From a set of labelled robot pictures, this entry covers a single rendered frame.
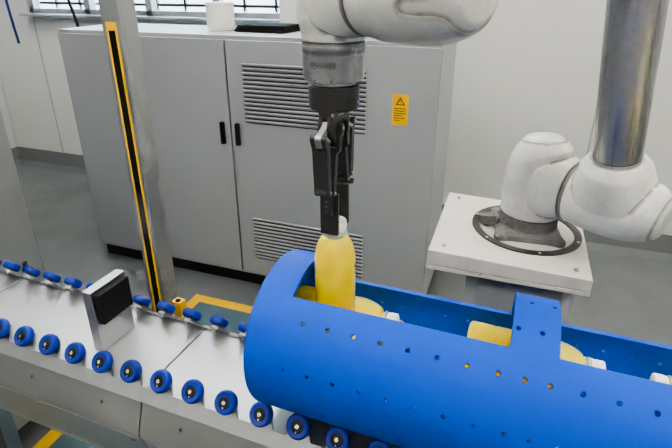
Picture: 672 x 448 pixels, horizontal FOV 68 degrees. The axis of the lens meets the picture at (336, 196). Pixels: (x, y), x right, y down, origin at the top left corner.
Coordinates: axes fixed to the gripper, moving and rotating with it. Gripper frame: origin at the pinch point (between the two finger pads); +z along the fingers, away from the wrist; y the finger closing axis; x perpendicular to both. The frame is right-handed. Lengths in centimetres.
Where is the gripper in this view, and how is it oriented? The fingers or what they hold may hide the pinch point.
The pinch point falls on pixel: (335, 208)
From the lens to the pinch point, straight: 80.8
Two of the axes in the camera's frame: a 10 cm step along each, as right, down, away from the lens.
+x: 9.3, 1.3, -3.3
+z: 0.1, 9.2, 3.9
